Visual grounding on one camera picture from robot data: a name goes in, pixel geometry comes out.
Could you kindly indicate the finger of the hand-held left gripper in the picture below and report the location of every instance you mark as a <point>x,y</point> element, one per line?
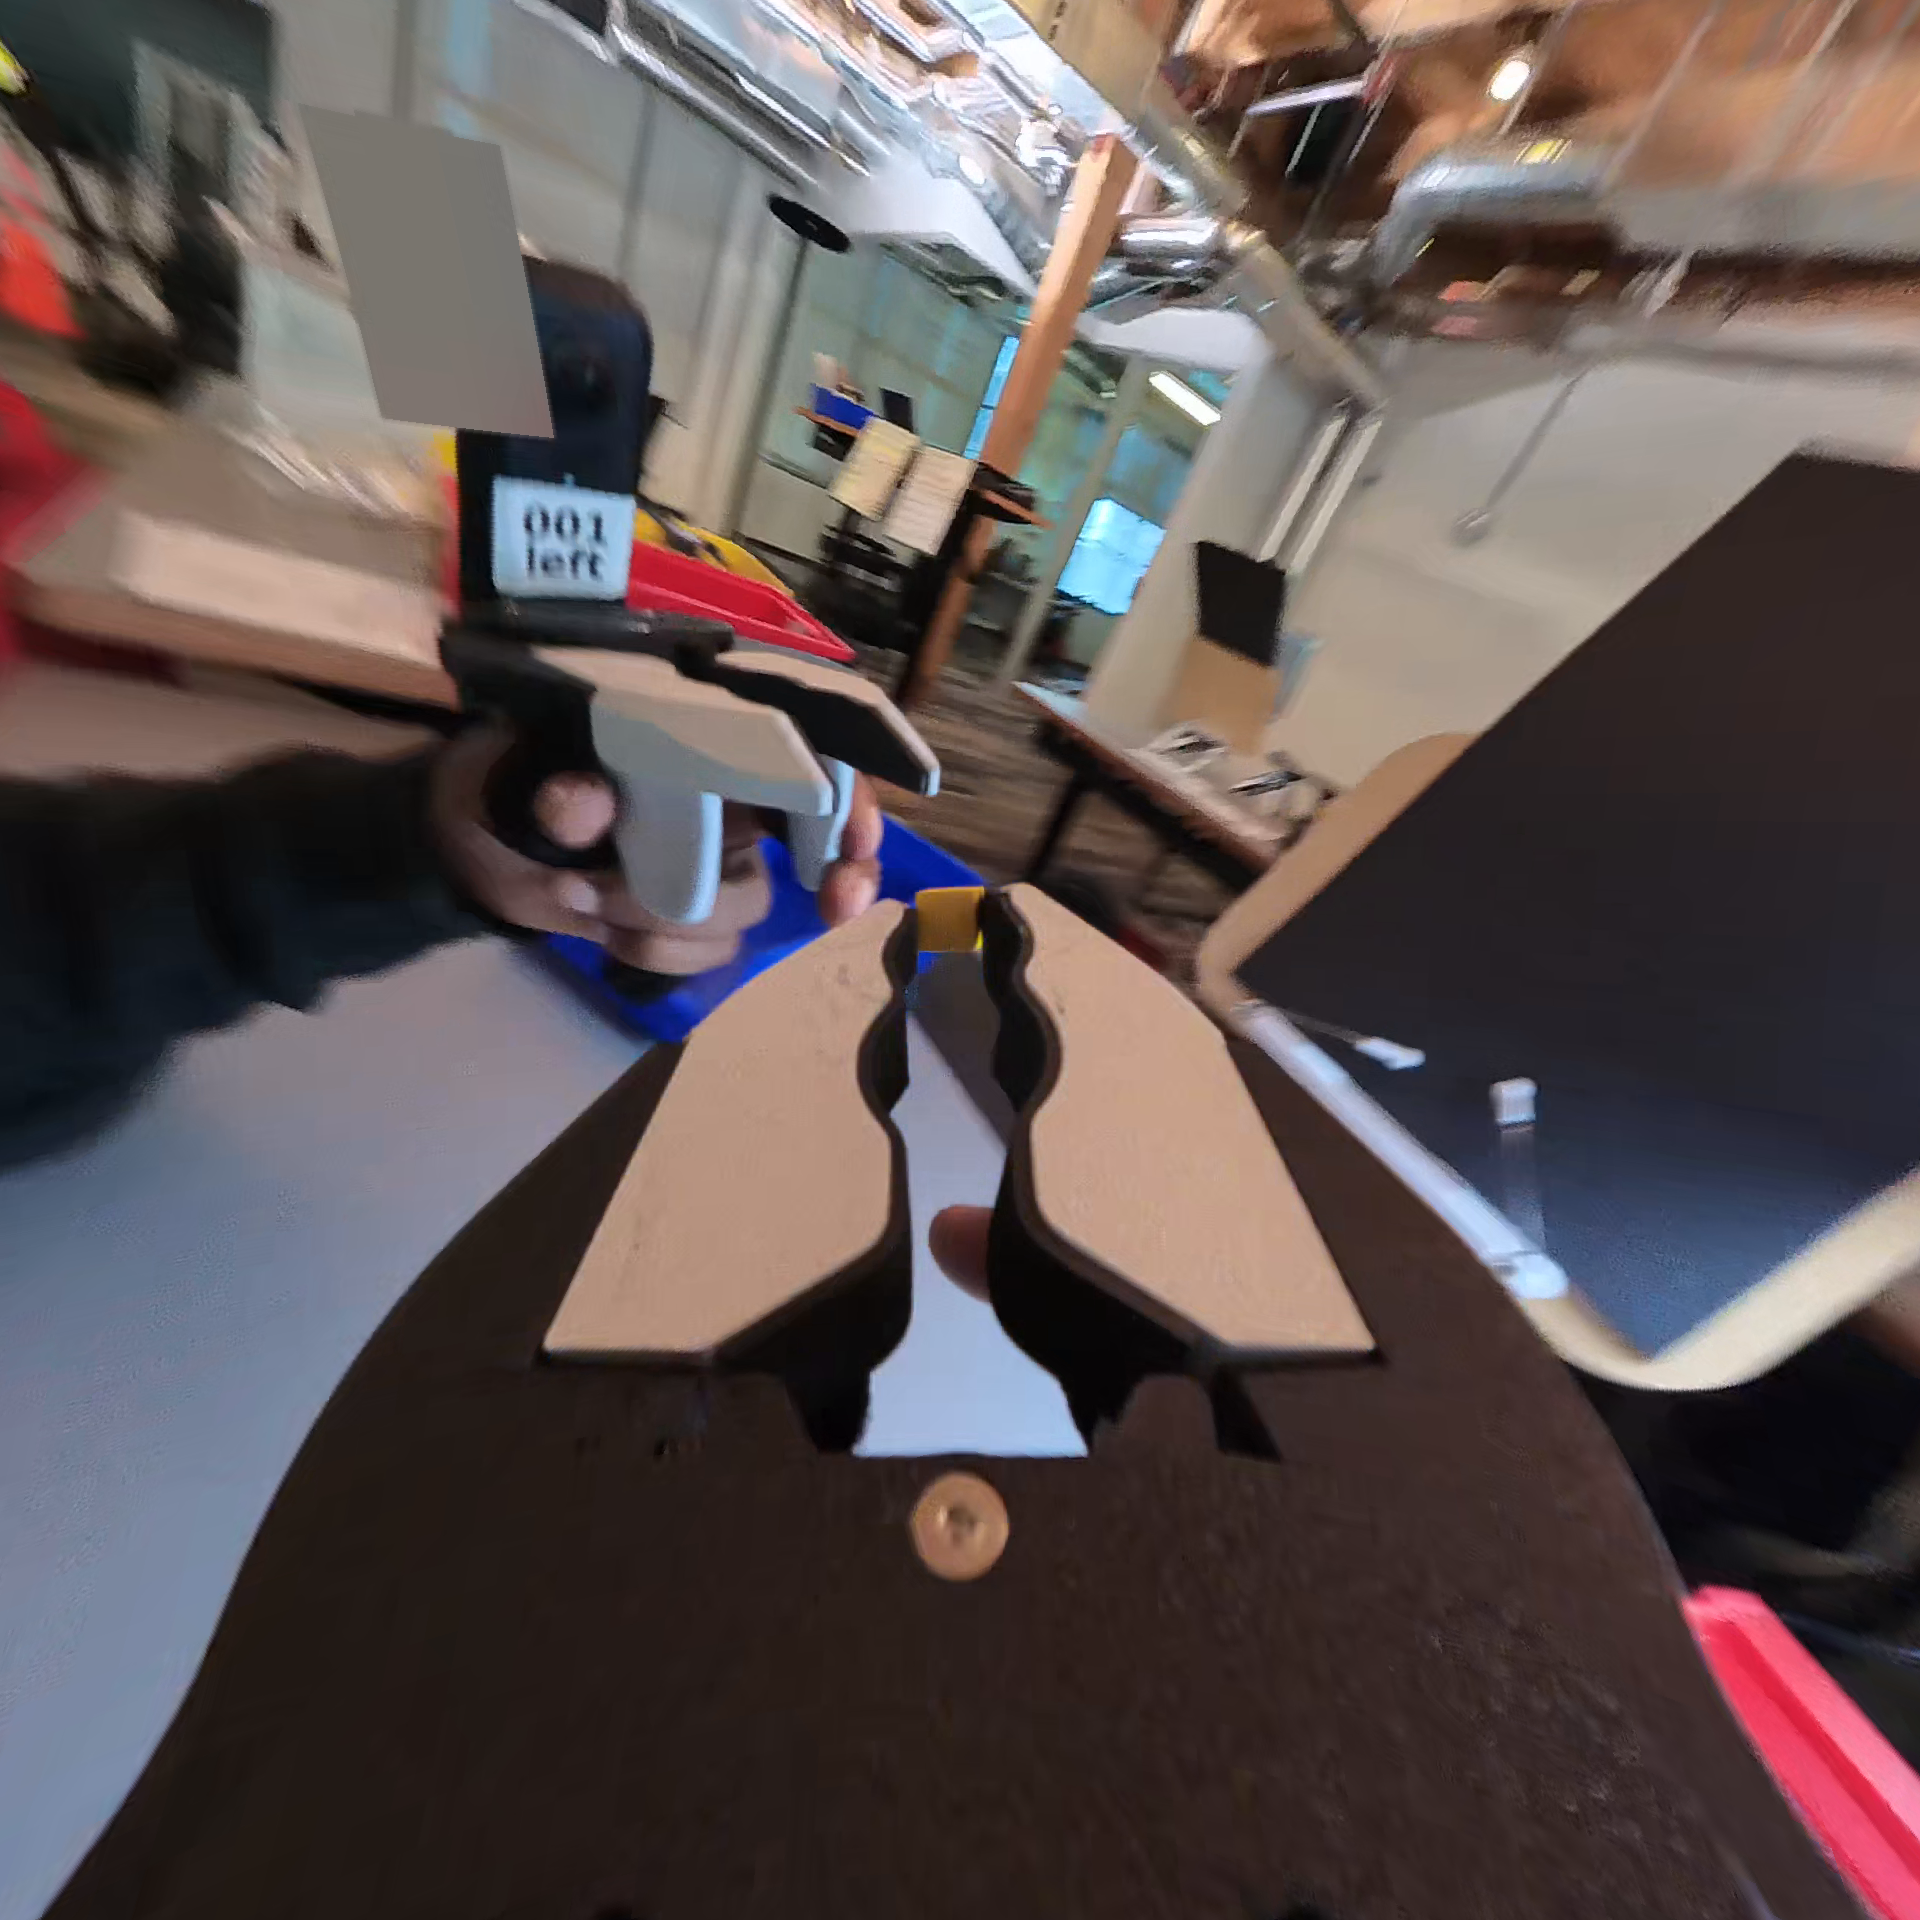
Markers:
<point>855,721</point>
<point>705,733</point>

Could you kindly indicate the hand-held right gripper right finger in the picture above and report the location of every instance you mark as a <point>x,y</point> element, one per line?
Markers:
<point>1171,1184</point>

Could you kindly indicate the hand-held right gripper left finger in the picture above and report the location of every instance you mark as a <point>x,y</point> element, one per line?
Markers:
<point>734,1184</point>

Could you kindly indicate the blue plastic bin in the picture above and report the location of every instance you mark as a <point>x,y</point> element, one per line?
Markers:
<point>705,997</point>

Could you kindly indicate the small yellow block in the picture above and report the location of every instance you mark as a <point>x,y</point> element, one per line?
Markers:
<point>950,916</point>

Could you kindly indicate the person's left hand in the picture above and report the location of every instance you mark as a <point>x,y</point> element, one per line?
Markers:
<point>578,901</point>

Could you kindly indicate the red ribbed plastic bin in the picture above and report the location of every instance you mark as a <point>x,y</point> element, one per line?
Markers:
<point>734,608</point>

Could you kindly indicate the yellow plastic bin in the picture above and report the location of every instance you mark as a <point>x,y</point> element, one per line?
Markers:
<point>705,540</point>

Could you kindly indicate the white flip chart board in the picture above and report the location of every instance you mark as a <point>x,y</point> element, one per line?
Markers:
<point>873,469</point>
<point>931,502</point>

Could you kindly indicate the black floor lamp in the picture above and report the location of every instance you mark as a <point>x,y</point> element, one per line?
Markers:
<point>810,225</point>

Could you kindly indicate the wooden top desk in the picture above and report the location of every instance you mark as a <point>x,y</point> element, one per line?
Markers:
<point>1141,764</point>

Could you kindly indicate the wooden pillar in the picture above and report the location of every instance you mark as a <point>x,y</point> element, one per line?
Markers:
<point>1035,374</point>

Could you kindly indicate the black and beige panel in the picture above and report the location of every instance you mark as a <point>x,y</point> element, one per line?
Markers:
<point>1237,598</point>

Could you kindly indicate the black panel on white stand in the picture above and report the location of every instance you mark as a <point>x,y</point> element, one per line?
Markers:
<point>1651,826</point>

